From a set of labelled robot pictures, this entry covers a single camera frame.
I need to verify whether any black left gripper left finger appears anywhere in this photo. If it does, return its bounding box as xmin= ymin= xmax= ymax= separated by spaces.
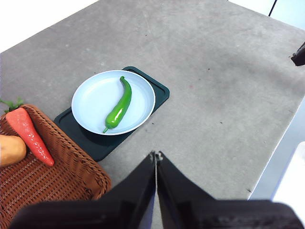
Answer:
xmin=9 ymin=151 xmax=157 ymax=229

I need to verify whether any yellow-brown potato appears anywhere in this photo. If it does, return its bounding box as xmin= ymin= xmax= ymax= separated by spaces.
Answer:
xmin=0 ymin=135 xmax=27 ymax=167

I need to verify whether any thin black pole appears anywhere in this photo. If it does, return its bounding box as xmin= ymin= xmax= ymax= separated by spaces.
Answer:
xmin=268 ymin=0 xmax=278 ymax=17

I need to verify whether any white box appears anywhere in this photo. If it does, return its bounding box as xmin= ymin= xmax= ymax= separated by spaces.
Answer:
xmin=272 ymin=140 xmax=305 ymax=206

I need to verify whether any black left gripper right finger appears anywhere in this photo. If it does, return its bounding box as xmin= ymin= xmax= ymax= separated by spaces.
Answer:
xmin=155 ymin=151 xmax=305 ymax=229

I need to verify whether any brown wicker basket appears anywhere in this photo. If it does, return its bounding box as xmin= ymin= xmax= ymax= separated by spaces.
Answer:
xmin=0 ymin=104 xmax=112 ymax=229

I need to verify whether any green chili pepper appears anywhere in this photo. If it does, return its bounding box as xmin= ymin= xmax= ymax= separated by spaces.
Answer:
xmin=102 ymin=76 xmax=132 ymax=134

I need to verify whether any black rectangular tray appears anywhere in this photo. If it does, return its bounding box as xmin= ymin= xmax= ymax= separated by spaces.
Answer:
xmin=53 ymin=66 xmax=171 ymax=162

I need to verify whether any orange carrot with green leaves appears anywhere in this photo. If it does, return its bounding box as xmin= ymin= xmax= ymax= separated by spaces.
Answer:
xmin=0 ymin=97 xmax=55 ymax=167

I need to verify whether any light blue round plate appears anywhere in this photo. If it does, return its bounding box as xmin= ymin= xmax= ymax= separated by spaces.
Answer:
xmin=71 ymin=70 xmax=156 ymax=136

